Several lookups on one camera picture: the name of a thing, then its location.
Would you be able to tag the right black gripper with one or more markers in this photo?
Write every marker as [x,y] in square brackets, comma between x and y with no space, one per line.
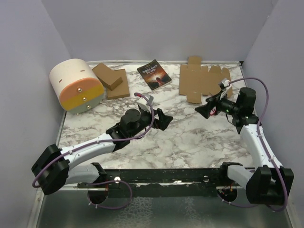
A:
[205,109]

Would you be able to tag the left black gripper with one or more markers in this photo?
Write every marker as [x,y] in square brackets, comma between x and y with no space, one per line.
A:
[163,120]

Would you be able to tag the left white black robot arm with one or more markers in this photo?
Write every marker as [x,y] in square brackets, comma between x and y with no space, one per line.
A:
[52,170]

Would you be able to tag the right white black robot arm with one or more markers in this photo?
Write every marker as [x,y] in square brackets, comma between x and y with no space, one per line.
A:
[270,183]

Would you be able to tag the flat brown cardboard box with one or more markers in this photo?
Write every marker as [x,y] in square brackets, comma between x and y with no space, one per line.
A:
[122,90]

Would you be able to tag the folded brown cardboard box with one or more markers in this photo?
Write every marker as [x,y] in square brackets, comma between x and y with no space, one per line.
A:
[107,76]

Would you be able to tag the dark paperback book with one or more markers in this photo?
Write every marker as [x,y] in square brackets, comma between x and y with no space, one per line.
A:
[154,75]

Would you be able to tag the cream orange cylindrical drawer unit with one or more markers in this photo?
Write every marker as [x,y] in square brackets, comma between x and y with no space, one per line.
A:
[77,88]

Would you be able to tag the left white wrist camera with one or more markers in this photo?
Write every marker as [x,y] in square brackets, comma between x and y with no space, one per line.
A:
[144,101]

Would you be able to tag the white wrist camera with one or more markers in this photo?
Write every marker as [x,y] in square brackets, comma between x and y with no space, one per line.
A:
[225,86]
[144,101]

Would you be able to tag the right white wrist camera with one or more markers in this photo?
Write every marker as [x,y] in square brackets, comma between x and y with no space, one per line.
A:
[225,86]

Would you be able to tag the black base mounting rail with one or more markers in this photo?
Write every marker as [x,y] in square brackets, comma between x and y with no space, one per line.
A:
[154,183]

